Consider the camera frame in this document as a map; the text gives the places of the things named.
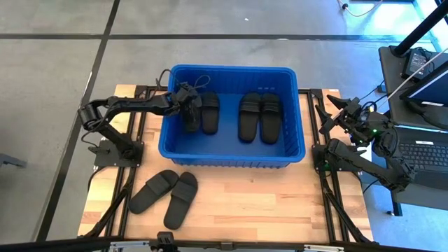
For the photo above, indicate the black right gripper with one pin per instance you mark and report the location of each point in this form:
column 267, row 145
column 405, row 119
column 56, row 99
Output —
column 360, row 122

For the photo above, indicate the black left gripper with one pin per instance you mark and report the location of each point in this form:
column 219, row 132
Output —
column 178, row 101

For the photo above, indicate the black rubber slide sandal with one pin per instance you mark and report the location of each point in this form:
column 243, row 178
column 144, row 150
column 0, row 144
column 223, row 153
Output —
column 192, row 124
column 180, row 206
column 271, row 129
column 210, row 122
column 150, row 194
column 249, row 126

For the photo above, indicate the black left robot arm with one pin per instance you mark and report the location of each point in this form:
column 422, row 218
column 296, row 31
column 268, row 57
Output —
column 133, row 103

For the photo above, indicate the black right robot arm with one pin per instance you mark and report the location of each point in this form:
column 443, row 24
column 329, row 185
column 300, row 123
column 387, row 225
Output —
column 367, row 168

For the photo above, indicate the blue plastic bin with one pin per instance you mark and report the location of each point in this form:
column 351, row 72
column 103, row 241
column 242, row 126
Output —
column 224, row 147

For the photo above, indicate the yellow power plug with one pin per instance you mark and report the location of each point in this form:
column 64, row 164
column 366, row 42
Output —
column 371, row 112

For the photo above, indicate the black operator desk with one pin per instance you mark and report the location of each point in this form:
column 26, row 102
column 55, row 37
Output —
column 392, row 105

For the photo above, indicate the black power adapter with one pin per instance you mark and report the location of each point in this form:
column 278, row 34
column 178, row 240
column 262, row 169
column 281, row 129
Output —
column 416, row 63

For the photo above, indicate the black flat screen monitor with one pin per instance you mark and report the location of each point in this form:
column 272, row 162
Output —
column 434, row 91

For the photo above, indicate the black keyboard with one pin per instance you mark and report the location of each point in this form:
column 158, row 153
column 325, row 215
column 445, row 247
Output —
column 430, row 157

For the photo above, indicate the black monitor stand pole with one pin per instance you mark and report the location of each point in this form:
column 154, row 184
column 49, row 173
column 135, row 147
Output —
column 420, row 31

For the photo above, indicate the small black device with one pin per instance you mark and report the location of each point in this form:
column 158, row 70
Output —
column 165, row 239

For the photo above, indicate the grey furniture foot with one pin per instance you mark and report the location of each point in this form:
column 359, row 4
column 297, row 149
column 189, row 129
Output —
column 10, row 161

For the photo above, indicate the black crossbeam silver brackets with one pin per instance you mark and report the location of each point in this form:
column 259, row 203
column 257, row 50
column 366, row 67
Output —
column 52, row 246

